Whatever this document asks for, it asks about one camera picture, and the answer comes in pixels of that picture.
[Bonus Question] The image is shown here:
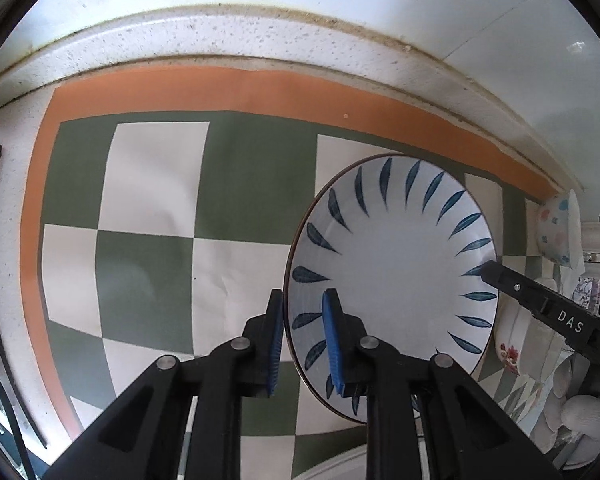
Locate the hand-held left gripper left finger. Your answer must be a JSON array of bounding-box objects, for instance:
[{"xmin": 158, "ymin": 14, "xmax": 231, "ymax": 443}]
[{"xmin": 42, "ymin": 288, "xmax": 284, "ymax": 480}]

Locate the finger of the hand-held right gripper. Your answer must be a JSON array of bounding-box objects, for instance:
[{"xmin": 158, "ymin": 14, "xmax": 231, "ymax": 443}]
[{"xmin": 480, "ymin": 260, "xmax": 556, "ymax": 312}]

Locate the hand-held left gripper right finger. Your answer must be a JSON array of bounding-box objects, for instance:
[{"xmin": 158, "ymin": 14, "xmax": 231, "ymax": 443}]
[{"xmin": 321, "ymin": 288, "xmax": 563, "ymax": 480}]

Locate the white bowl with red flowers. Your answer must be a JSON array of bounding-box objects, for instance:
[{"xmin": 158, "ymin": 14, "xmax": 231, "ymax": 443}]
[{"xmin": 492, "ymin": 302, "xmax": 563, "ymax": 378}]

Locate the white bowl with pastel dots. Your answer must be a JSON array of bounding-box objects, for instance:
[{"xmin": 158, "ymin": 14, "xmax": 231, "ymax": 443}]
[{"xmin": 536, "ymin": 189, "xmax": 583, "ymax": 270}]

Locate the white plate with blue leaves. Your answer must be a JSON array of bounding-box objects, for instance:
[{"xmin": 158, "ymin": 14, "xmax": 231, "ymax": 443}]
[
  {"xmin": 282, "ymin": 152, "xmax": 498, "ymax": 426},
  {"xmin": 300, "ymin": 447, "xmax": 370, "ymax": 480}
]

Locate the person's right hand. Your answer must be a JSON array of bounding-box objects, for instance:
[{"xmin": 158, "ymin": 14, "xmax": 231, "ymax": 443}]
[{"xmin": 532, "ymin": 360, "xmax": 600, "ymax": 468}]

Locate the green white checkered mat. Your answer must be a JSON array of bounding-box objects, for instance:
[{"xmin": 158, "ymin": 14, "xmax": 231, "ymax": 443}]
[{"xmin": 20, "ymin": 67, "xmax": 561, "ymax": 480}]

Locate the black cable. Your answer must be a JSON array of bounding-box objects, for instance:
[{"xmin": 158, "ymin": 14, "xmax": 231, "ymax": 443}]
[{"xmin": 0, "ymin": 310, "xmax": 48, "ymax": 480}]

